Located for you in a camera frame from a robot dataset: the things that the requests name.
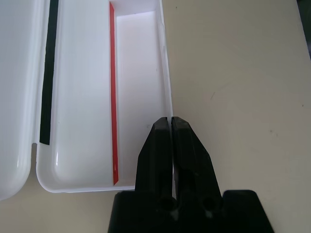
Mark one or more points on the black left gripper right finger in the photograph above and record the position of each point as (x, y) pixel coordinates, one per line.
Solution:
(192, 157)

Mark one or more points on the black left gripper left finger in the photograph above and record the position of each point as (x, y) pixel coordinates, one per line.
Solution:
(153, 157)

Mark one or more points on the white plastic pencil case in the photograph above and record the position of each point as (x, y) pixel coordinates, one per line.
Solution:
(85, 97)

